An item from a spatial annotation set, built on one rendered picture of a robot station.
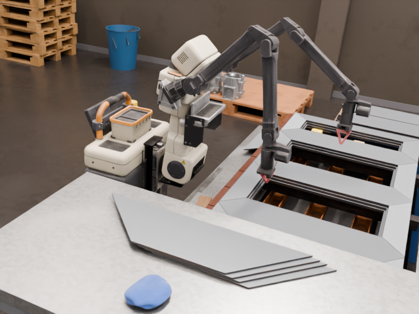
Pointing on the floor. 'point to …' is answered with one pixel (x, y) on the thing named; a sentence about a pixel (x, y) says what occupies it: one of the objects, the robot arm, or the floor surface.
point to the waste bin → (123, 46)
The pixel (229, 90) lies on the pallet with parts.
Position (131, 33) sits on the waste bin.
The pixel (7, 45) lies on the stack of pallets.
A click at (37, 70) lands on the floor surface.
